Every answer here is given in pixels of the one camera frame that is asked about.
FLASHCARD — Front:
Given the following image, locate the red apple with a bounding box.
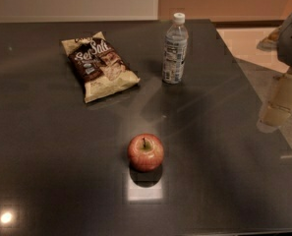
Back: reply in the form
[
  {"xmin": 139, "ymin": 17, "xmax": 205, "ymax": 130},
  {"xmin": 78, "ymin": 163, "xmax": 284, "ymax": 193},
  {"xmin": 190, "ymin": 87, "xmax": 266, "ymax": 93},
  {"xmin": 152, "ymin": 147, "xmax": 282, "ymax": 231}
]
[{"xmin": 127, "ymin": 134, "xmax": 164, "ymax": 172}]

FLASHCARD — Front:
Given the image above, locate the brown chips bag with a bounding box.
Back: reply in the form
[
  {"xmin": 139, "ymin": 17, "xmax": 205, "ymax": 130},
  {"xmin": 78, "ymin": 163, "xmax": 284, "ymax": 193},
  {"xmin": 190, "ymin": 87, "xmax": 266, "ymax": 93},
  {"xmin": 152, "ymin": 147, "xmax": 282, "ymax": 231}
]
[{"xmin": 62, "ymin": 31, "xmax": 140, "ymax": 103}]

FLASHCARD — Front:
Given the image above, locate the clear plastic water bottle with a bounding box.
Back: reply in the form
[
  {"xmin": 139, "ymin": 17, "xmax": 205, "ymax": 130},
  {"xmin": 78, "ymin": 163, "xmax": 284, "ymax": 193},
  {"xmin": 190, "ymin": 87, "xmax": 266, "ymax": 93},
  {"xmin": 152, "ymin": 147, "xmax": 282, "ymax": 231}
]
[{"xmin": 162, "ymin": 13, "xmax": 189, "ymax": 84}]

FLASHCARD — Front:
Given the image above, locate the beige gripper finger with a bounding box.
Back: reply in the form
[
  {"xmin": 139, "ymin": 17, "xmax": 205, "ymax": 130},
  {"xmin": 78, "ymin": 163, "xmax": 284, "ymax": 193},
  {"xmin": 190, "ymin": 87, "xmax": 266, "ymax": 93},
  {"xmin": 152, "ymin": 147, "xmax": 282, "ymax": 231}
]
[{"xmin": 257, "ymin": 67, "xmax": 292, "ymax": 133}]

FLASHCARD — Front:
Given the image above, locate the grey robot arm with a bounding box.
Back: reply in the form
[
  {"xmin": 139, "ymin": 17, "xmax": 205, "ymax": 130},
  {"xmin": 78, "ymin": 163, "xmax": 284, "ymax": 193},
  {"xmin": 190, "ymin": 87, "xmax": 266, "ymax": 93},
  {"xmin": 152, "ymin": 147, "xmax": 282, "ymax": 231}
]
[{"xmin": 257, "ymin": 13, "xmax": 292, "ymax": 133}]

